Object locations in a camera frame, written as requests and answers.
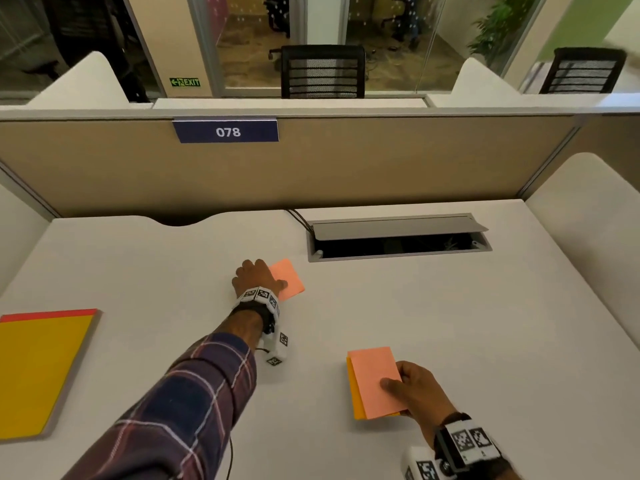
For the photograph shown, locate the person's right hand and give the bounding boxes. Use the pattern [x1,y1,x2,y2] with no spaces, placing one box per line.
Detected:
[379,360,459,448]

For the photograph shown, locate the person's left hand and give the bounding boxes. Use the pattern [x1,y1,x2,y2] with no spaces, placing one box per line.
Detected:
[231,258,289,299]

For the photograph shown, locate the pink sticky note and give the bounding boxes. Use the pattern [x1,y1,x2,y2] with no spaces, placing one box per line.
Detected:
[268,258,306,303]
[347,346,407,421]

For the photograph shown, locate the orange sticky note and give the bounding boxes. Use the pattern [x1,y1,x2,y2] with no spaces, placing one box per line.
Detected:
[345,357,401,421]

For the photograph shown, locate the yellow notepad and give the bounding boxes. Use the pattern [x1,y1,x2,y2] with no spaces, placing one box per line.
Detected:
[0,308,103,442]

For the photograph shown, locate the person's left forearm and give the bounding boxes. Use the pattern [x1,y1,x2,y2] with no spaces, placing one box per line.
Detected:
[62,309,266,480]

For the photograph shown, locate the white desk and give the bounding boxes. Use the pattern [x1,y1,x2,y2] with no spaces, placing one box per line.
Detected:
[0,198,640,480]

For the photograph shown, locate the blue desk number plate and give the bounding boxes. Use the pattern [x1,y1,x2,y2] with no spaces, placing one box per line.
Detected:
[172,118,280,145]

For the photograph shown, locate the left marker wristband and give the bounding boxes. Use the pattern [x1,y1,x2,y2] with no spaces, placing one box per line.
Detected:
[231,286,281,335]

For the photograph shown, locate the beige partition panel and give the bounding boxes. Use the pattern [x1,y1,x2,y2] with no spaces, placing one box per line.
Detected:
[519,114,640,195]
[0,116,583,219]

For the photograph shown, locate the black mesh office chair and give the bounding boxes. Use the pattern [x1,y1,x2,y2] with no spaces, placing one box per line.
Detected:
[538,47,628,95]
[268,44,367,99]

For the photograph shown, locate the white side divider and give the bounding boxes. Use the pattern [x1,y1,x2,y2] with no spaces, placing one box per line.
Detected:
[27,50,132,109]
[525,152,640,348]
[449,57,526,95]
[0,182,51,295]

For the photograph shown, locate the black swivel office chair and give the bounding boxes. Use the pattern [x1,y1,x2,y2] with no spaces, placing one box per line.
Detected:
[22,0,151,103]
[263,0,291,38]
[382,0,423,51]

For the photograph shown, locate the white glass room door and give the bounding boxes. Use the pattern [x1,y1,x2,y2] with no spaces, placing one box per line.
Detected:
[305,0,349,45]

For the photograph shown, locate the green potted plant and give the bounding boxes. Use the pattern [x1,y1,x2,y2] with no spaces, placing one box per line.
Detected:
[467,0,539,65]

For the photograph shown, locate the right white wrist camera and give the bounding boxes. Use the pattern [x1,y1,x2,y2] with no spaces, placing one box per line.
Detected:
[401,446,443,480]

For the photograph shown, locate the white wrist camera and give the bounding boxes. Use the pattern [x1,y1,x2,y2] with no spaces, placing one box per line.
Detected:
[262,330,290,368]
[401,446,443,480]

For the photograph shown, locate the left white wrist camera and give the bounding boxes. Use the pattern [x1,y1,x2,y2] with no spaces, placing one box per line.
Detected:
[262,330,290,368]

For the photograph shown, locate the grey open cable tray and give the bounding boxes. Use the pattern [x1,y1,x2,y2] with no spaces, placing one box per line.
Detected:
[305,213,493,263]

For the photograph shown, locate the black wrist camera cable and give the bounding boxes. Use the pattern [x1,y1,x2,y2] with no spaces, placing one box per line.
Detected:
[225,344,273,480]

